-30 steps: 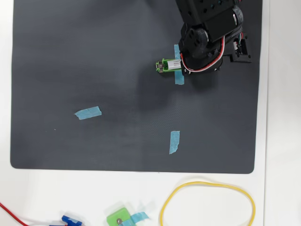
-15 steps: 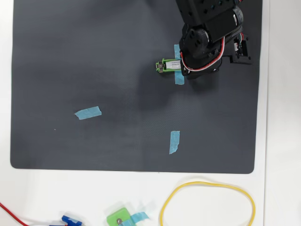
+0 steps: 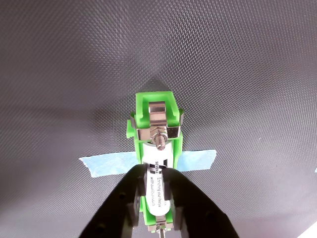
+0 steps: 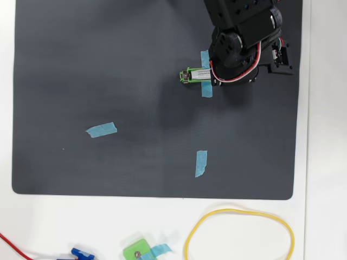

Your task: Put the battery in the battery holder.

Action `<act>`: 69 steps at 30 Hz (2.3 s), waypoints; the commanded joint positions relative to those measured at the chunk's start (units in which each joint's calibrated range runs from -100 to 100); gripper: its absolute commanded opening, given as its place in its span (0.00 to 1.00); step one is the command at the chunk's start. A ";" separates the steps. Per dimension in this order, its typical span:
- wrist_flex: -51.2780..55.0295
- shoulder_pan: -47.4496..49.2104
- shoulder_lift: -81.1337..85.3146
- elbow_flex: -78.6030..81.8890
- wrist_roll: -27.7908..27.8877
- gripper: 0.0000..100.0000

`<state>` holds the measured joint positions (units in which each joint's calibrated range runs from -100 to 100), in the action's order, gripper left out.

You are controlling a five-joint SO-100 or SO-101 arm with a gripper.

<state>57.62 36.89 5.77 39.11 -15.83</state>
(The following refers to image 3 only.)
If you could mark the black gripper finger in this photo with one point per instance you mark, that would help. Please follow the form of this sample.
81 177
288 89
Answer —
116 205
198 213

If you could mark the white AA battery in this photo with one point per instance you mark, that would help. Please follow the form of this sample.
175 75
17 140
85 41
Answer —
158 193

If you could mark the green battery holder metal contacts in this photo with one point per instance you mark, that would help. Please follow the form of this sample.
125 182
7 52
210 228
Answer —
142 109

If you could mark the long blue tape strip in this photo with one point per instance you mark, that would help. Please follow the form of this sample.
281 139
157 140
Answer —
109 164

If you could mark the black textured mat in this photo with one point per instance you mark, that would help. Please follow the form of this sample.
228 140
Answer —
223 74

